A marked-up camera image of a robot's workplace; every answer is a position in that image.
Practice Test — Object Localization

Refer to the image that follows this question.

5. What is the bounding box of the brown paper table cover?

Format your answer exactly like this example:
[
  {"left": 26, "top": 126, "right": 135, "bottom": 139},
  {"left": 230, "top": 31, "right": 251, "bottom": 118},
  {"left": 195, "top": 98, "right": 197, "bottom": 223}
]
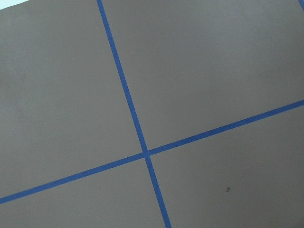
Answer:
[{"left": 0, "top": 0, "right": 304, "bottom": 228}]

